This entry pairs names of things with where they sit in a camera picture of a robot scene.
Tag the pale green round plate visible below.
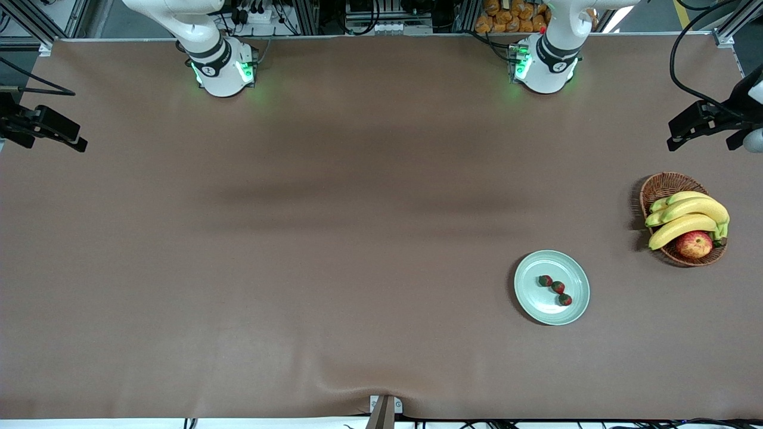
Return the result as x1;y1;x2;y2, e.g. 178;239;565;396
514;250;591;326

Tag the brown wicker basket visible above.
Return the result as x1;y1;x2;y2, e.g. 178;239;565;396
639;172;728;267

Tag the red yellow apple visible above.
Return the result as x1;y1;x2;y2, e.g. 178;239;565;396
675;231;714;259

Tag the pile of orange fruits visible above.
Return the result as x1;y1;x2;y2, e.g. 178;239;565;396
475;0;550;34

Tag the white power strip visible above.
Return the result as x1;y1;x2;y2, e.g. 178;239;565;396
229;0;282;26

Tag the brown table mat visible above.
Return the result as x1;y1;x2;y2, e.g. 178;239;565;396
0;33;763;421

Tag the white terminal strip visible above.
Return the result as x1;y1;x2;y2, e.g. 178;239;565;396
348;17;435;35

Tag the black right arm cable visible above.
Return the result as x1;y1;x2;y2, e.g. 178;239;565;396
0;55;77;97

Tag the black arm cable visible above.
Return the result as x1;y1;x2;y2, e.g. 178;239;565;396
669;0;746;117
0;55;77;97

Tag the aluminium diagonal frame rail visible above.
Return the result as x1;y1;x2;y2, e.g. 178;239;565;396
712;0;763;47
0;0;90;55

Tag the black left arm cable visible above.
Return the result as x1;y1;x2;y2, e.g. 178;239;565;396
669;0;746;117

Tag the aluminium frame post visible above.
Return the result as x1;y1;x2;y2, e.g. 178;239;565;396
454;0;482;33
291;0;321;35

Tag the grey metal table bracket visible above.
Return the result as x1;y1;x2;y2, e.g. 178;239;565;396
367;394;404;429

